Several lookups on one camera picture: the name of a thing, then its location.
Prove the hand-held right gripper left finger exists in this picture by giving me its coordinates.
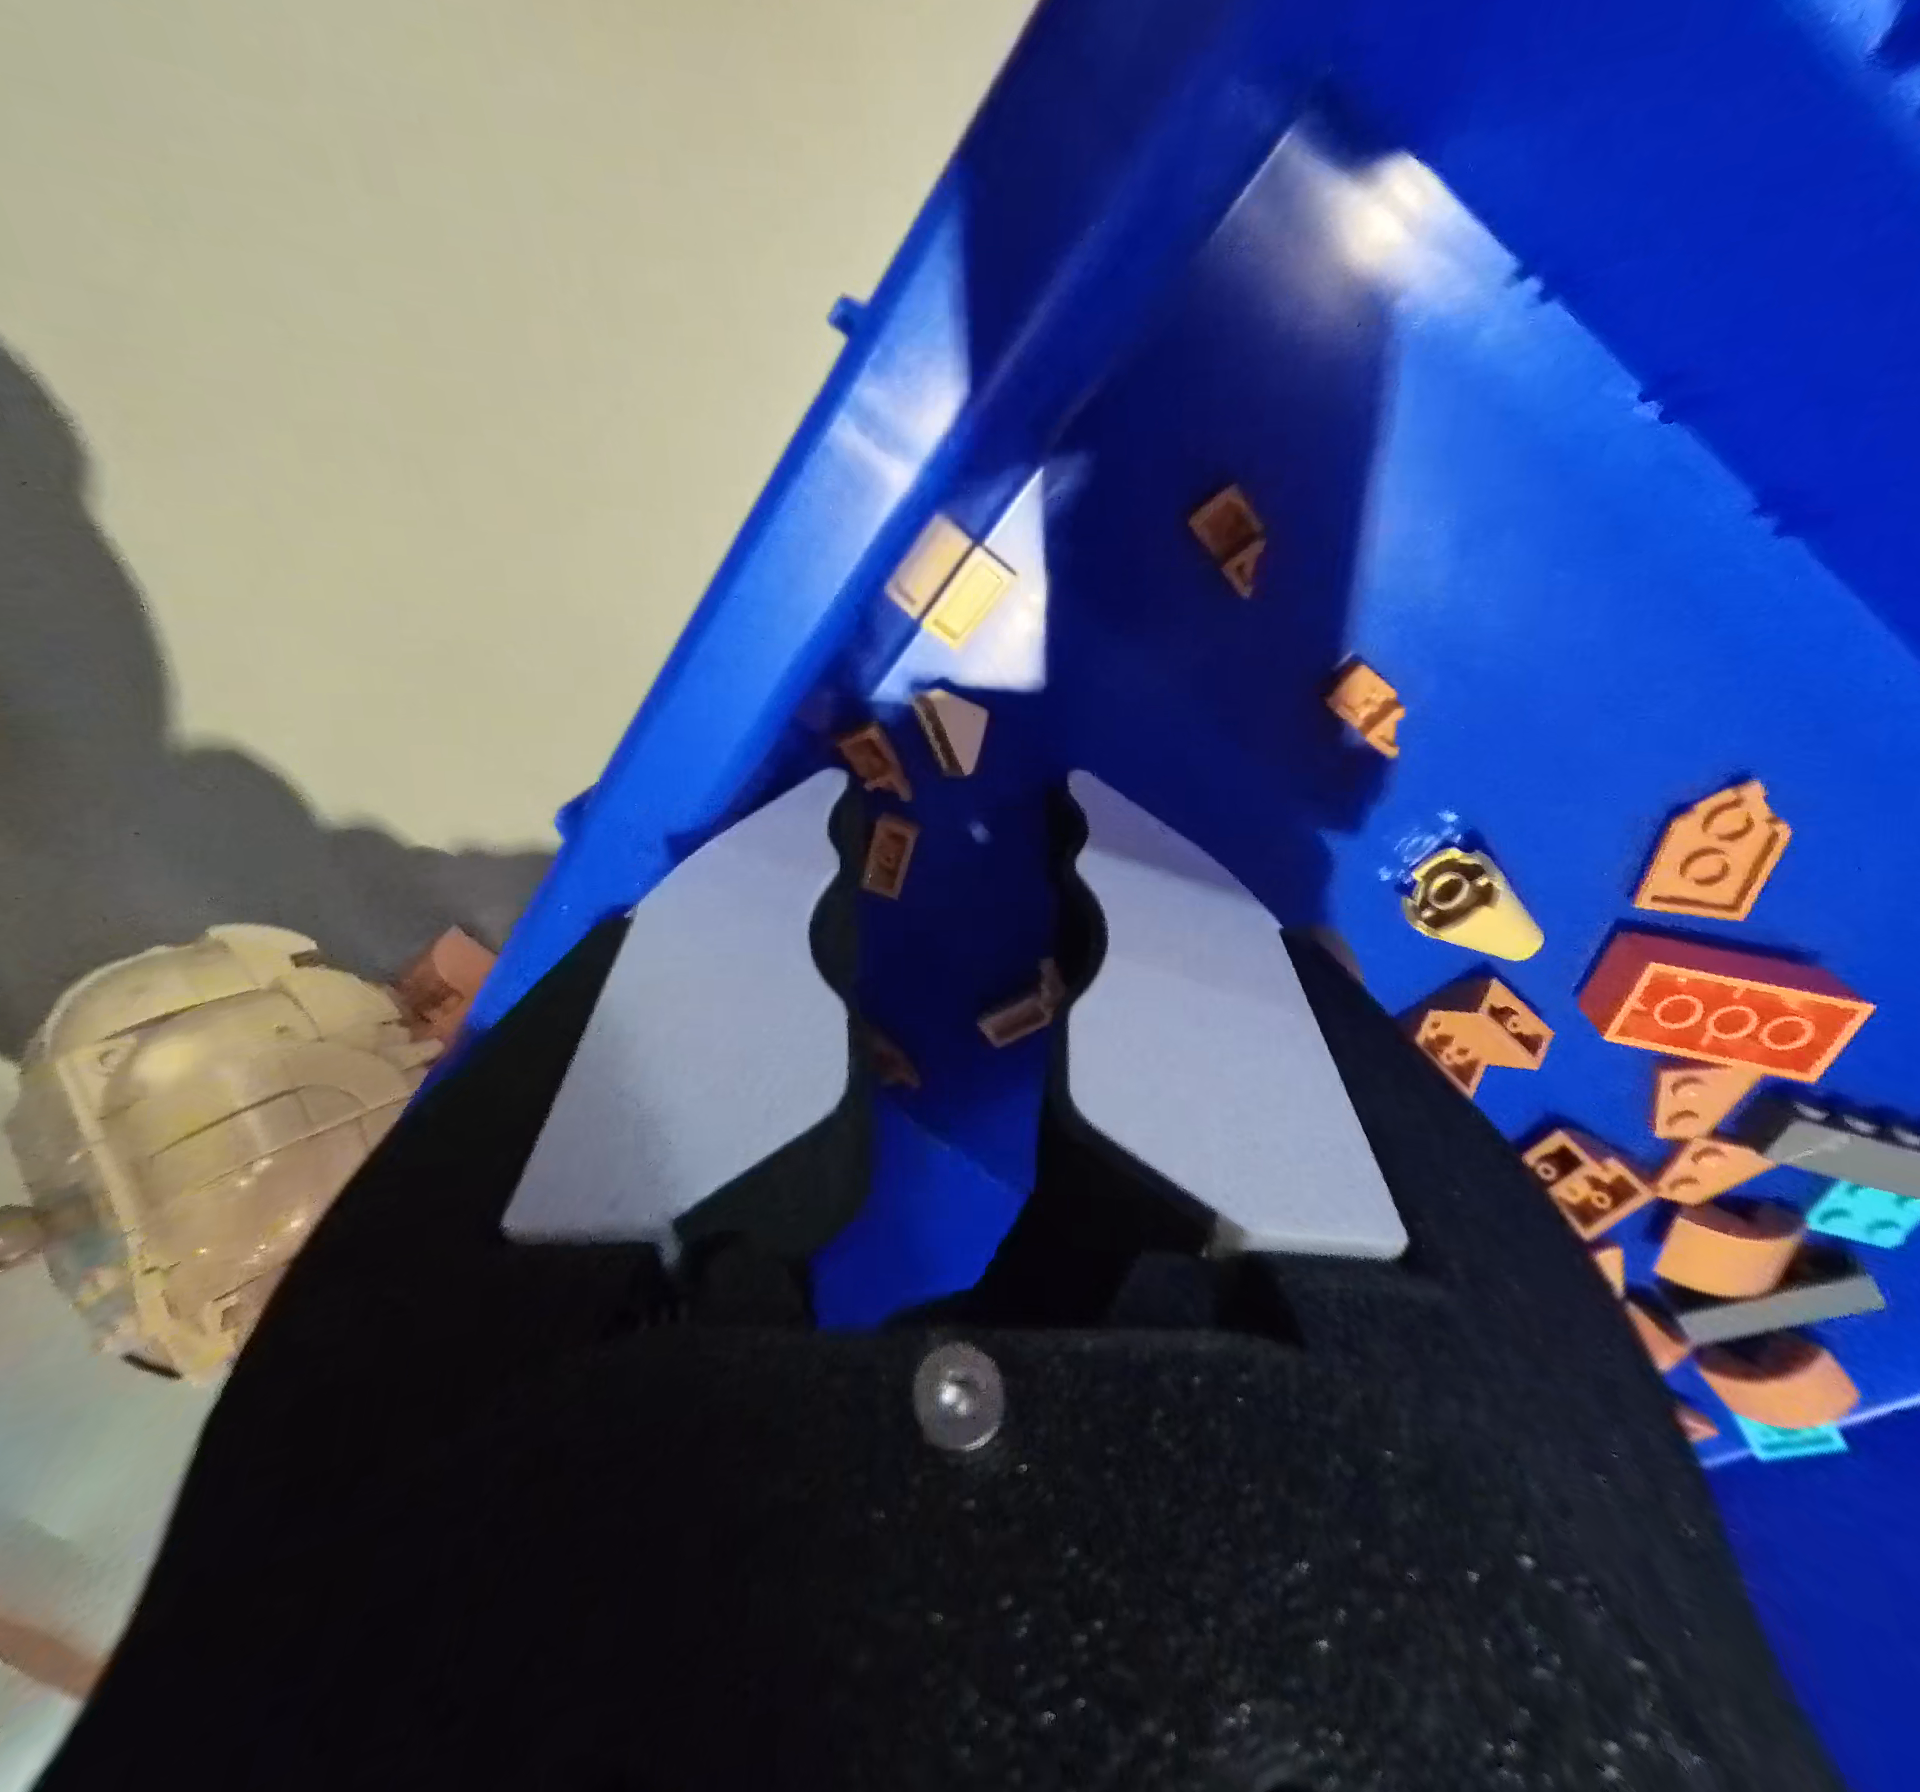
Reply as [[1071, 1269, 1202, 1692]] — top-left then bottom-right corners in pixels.
[[501, 768, 880, 1247]]

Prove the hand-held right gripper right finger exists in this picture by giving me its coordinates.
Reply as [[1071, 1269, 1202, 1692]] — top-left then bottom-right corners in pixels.
[[1043, 768, 1412, 1261]]

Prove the pile of assorted toy bricks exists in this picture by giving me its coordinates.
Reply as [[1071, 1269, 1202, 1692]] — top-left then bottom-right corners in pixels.
[[795, 479, 1920, 1463]]

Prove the blue plastic parts bin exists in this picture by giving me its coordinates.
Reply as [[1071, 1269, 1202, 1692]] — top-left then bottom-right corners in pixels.
[[450, 0, 1920, 1674]]

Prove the tan toy brick model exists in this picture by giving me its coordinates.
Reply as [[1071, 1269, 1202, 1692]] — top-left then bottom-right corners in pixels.
[[0, 922, 504, 1381]]

